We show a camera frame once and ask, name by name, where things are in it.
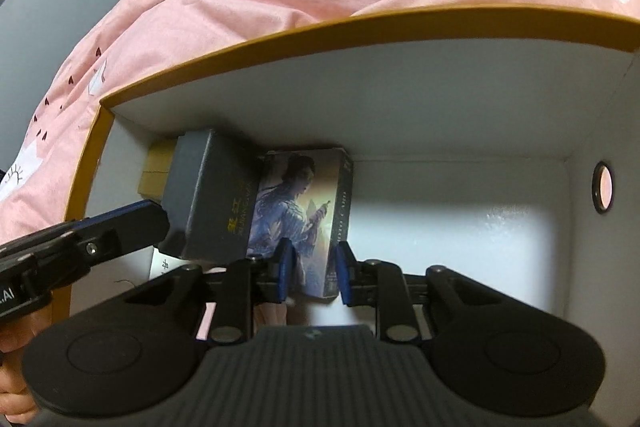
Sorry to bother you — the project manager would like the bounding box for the dark grey box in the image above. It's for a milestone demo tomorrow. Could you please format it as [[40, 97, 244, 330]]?
[[159, 129, 264, 261]]

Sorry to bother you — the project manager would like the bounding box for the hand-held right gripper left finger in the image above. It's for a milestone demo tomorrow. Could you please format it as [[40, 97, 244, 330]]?
[[125, 238, 293, 347]]

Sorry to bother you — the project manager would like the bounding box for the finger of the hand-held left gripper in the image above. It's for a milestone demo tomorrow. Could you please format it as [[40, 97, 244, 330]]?
[[65, 201, 171, 279]]

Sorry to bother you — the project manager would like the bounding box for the orange cardboard box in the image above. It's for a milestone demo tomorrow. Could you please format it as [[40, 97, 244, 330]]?
[[49, 2, 640, 408]]

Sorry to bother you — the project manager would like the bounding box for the person's left hand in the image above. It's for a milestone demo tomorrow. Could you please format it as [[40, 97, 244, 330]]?
[[0, 299, 53, 414]]

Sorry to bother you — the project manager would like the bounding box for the white box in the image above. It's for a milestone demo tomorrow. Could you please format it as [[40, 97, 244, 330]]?
[[148, 249, 228, 289]]

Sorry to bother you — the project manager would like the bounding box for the illustrated photo card box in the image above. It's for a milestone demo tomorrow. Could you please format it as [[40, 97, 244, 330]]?
[[245, 147, 355, 301]]

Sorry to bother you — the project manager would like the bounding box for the gold box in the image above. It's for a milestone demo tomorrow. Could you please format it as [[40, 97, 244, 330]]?
[[139, 138, 182, 204]]

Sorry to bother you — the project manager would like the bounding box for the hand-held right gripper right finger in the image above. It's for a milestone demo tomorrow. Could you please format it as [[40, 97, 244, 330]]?
[[335, 241, 506, 345]]

